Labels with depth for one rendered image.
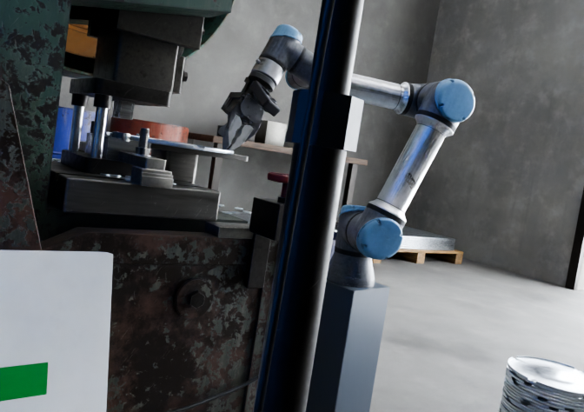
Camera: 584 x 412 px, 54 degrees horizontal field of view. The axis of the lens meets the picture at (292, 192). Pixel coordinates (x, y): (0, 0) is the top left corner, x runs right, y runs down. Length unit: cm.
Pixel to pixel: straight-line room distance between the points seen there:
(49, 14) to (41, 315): 49
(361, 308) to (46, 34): 109
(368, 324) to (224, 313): 65
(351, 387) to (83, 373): 92
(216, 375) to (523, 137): 504
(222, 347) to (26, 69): 63
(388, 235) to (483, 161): 468
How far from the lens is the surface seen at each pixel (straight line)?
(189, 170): 130
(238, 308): 119
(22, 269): 99
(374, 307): 172
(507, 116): 610
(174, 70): 125
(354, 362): 172
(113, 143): 121
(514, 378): 197
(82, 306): 102
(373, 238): 152
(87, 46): 162
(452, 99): 158
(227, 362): 122
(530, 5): 629
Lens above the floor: 80
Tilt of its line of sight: 4 degrees down
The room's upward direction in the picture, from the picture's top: 9 degrees clockwise
